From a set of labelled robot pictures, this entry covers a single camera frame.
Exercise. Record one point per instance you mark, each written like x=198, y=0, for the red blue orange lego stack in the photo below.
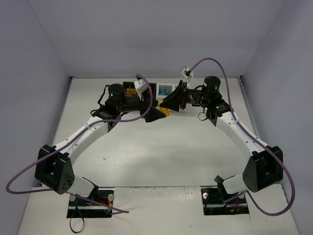
x=164, y=90

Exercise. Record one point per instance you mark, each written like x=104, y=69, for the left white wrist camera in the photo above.
x=140, y=86

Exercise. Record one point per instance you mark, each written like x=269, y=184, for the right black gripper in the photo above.
x=182, y=97

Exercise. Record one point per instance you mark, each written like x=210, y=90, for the yellow red arch lego stack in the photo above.
x=162, y=109

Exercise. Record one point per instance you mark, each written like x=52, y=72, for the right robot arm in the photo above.
x=262, y=169

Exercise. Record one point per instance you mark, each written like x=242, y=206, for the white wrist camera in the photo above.
x=140, y=86
x=187, y=73

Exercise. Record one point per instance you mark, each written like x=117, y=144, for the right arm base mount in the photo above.
x=215, y=202

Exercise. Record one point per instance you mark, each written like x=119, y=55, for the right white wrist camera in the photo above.
x=187, y=73

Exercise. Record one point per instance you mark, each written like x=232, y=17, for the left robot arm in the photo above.
x=55, y=167

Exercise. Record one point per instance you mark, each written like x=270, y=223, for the small orange lego cube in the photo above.
x=130, y=91

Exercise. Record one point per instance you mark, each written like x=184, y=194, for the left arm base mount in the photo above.
x=78, y=208

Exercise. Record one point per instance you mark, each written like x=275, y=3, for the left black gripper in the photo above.
x=143, y=107

